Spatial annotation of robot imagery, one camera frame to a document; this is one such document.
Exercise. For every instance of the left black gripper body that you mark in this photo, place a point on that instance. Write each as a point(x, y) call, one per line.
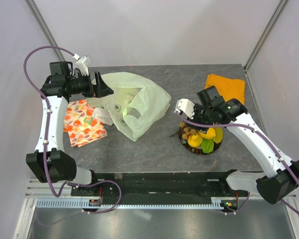
point(82, 85)

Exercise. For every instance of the brown fake longan bunch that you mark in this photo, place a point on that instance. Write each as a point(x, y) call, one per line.
point(184, 131)

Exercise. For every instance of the aluminium frame post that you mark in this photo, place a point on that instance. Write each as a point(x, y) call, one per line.
point(282, 4)
point(36, 13)

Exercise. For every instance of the yellow fake fruit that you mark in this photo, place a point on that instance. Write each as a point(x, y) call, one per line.
point(194, 140)

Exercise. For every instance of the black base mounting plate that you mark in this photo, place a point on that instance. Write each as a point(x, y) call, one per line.
point(204, 184)

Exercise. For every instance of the left aluminium frame post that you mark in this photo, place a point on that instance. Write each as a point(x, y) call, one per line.
point(36, 13)

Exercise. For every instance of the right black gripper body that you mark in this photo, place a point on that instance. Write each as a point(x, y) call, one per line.
point(202, 113)

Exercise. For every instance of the right aluminium frame post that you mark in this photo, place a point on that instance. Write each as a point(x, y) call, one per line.
point(282, 4)

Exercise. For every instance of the green fake fruit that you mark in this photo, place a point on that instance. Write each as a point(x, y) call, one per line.
point(207, 146)

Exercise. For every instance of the light green plastic bag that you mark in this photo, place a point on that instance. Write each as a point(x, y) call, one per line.
point(136, 104)

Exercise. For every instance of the orange fake citrus fruit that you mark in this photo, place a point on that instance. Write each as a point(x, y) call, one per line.
point(210, 134)

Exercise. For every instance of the white crumpled cloth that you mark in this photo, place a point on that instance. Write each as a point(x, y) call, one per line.
point(103, 116)

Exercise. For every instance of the orange floral cloth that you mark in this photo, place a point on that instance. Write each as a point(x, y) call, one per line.
point(81, 126)

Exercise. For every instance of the orange folded cloth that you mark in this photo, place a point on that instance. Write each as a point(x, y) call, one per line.
point(227, 88)

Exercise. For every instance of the dark rimmed ceramic plate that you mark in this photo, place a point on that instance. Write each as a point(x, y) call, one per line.
point(199, 149)

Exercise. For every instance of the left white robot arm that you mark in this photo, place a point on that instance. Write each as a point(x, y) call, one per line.
point(49, 162)

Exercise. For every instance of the aluminium front rail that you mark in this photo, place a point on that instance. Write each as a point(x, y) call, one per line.
point(38, 190)

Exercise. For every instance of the grey slotted cable duct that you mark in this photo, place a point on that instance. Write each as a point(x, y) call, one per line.
point(90, 204)

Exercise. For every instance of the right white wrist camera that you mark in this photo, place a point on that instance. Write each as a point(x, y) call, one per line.
point(185, 107)

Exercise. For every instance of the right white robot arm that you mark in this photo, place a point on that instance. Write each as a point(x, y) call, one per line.
point(280, 174)

